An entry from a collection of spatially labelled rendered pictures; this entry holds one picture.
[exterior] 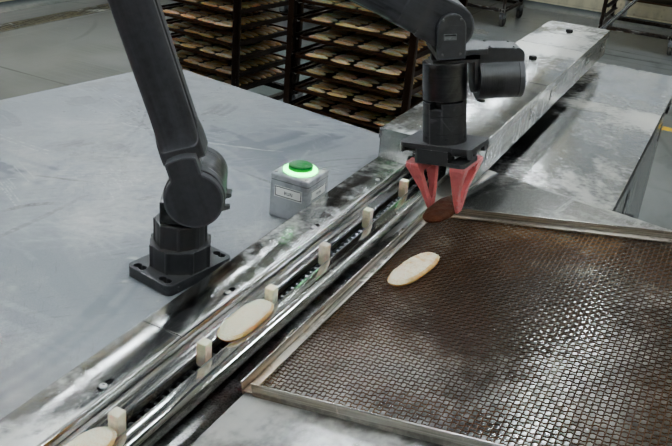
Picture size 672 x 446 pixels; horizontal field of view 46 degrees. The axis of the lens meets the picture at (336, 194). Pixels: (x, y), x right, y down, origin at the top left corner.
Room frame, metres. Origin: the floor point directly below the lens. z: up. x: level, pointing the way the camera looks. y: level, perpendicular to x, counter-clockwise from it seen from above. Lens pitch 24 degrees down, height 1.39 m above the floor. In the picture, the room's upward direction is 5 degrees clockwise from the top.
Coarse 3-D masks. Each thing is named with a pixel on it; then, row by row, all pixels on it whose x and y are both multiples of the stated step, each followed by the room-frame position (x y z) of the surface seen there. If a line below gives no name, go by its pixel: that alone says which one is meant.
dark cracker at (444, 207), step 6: (444, 198) 1.00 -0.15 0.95; (450, 198) 1.00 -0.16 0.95; (432, 204) 0.99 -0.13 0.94; (438, 204) 0.98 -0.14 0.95; (444, 204) 0.98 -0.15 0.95; (450, 204) 0.98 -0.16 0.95; (426, 210) 0.96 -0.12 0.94; (432, 210) 0.96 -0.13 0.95; (438, 210) 0.96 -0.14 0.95; (444, 210) 0.96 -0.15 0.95; (450, 210) 0.96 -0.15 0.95; (426, 216) 0.95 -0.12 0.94; (432, 216) 0.94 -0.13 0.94; (438, 216) 0.94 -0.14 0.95; (444, 216) 0.95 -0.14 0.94; (450, 216) 0.96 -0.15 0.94; (432, 222) 0.94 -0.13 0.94
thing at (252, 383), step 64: (384, 256) 0.92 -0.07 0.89; (448, 256) 0.92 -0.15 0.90; (512, 256) 0.91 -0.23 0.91; (640, 256) 0.89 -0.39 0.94; (320, 320) 0.76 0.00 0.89; (448, 320) 0.75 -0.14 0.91; (576, 320) 0.74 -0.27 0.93; (256, 384) 0.62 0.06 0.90; (448, 384) 0.63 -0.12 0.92; (640, 384) 0.61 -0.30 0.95
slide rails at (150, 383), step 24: (384, 192) 1.22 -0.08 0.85; (408, 192) 1.23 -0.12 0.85; (360, 216) 1.12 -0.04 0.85; (384, 216) 1.13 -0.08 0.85; (336, 240) 1.03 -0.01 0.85; (360, 240) 1.04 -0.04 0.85; (288, 264) 0.95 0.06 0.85; (264, 288) 0.88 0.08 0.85; (216, 336) 0.77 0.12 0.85; (168, 360) 0.72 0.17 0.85; (216, 360) 0.72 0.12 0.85; (144, 384) 0.67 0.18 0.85; (192, 384) 0.68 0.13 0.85
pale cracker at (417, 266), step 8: (416, 256) 0.90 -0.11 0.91; (424, 256) 0.90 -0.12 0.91; (432, 256) 0.90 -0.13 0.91; (408, 264) 0.88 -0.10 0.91; (416, 264) 0.88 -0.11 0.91; (424, 264) 0.88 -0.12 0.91; (432, 264) 0.88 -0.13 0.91; (392, 272) 0.86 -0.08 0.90; (400, 272) 0.86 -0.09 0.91; (408, 272) 0.85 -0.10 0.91; (416, 272) 0.86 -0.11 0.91; (424, 272) 0.86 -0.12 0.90; (392, 280) 0.84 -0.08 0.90; (400, 280) 0.84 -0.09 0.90; (408, 280) 0.84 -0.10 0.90
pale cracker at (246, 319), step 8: (248, 304) 0.83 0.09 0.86; (256, 304) 0.83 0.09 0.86; (264, 304) 0.83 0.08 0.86; (272, 304) 0.84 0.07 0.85; (240, 312) 0.81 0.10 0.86; (248, 312) 0.81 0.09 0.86; (256, 312) 0.81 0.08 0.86; (264, 312) 0.81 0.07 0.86; (232, 320) 0.79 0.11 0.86; (240, 320) 0.79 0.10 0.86; (248, 320) 0.79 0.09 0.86; (256, 320) 0.80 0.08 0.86; (264, 320) 0.81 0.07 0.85; (224, 328) 0.77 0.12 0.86; (232, 328) 0.77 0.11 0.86; (240, 328) 0.78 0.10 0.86; (248, 328) 0.78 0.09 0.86; (224, 336) 0.76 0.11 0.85; (232, 336) 0.76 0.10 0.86; (240, 336) 0.77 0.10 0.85
